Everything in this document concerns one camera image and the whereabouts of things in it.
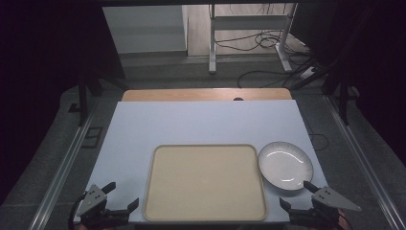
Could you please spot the black metal stand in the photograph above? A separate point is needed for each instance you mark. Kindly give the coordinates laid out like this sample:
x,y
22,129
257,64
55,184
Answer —
x,y
84,96
343,92

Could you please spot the beige rectangular tray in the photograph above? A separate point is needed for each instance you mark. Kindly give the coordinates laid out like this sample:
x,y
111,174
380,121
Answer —
x,y
204,182

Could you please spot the wooden table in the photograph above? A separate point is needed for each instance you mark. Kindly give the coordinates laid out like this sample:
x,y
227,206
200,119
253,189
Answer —
x,y
204,94

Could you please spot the metal floor rail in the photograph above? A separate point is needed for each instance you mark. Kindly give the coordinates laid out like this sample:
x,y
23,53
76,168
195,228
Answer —
x,y
364,159
63,169

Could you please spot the white round plate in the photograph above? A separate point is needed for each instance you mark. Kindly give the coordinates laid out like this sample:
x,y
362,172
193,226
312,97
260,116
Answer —
x,y
284,164

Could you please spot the white power strip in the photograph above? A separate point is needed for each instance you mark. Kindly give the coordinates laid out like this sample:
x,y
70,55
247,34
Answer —
x,y
308,73

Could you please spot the white cabinet panel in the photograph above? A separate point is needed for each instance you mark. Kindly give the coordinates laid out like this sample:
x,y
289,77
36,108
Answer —
x,y
143,28

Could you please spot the dark curtain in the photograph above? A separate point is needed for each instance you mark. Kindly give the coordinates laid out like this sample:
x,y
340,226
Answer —
x,y
41,64
379,64

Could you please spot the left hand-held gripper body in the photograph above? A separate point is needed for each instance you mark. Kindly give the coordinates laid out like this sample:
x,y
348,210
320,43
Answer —
x,y
92,199

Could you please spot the black floor frame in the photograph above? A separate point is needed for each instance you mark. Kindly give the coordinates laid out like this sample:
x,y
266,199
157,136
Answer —
x,y
92,137

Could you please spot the white desk frame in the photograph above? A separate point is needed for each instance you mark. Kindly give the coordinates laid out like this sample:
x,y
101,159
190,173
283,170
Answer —
x,y
249,22

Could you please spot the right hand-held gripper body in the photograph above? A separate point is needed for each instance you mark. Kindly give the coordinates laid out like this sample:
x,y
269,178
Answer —
x,y
332,199

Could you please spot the white board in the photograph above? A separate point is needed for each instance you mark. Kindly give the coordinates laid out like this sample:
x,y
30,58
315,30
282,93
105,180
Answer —
x,y
191,124

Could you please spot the person's right hand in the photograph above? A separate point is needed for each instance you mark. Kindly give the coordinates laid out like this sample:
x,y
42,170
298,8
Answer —
x,y
342,221

